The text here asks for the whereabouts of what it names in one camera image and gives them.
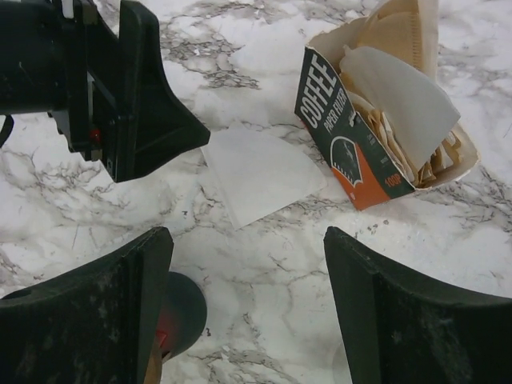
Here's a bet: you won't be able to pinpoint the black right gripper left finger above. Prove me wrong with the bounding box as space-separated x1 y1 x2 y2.
1 227 174 383

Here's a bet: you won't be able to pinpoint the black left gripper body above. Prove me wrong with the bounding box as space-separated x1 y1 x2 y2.
48 1 120 162

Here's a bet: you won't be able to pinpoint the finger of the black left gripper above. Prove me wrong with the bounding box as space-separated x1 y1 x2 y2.
107 1 210 182

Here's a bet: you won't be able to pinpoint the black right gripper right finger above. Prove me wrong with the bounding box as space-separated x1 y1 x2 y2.
324 227 511 383

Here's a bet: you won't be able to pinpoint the round wooden dripper base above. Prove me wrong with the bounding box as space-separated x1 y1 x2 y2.
144 342 162 384

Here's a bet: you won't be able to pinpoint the coffee paper filter box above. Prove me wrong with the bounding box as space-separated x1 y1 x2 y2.
295 16 479 210

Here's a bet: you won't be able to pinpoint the white filters in box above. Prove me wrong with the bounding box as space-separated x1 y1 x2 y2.
340 46 460 169

